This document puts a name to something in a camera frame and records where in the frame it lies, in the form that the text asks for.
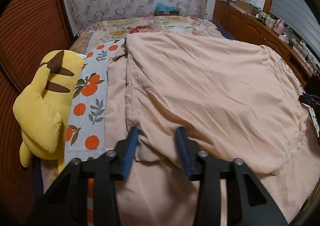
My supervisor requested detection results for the beige printed t-shirt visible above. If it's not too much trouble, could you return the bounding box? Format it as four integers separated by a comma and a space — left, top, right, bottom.
105, 32, 319, 225

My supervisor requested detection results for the orange print white blanket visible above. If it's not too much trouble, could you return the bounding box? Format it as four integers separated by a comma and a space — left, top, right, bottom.
63, 38, 126, 226

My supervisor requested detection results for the pink tissue pack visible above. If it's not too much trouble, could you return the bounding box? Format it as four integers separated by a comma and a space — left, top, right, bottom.
279, 34, 289, 44

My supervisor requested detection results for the pink bottle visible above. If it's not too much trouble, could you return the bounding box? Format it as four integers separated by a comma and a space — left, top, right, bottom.
273, 18, 285, 35

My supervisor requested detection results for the yellow plush toy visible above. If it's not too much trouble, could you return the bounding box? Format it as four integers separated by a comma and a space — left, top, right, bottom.
13, 50, 86, 168

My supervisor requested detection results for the grey window blind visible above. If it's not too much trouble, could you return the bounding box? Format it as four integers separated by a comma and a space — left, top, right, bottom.
270, 0, 320, 57

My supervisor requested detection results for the dark blue blanket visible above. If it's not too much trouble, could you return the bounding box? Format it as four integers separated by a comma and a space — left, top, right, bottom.
212, 21, 236, 41

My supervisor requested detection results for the wooden sideboard cabinet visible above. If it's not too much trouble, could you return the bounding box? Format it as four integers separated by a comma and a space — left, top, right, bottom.
213, 1, 312, 87

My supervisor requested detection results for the cardboard box on sideboard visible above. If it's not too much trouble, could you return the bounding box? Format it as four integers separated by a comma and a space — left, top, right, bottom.
229, 0, 260, 16

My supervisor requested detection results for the blue item on box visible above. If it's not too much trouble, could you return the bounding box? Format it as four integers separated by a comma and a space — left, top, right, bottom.
153, 2, 180, 16

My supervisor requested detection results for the floral bed quilt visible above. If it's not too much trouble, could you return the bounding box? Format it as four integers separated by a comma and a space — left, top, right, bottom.
70, 16, 223, 55

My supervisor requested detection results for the brown louvered wardrobe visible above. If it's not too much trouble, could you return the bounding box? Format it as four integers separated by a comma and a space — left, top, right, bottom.
1, 0, 74, 225

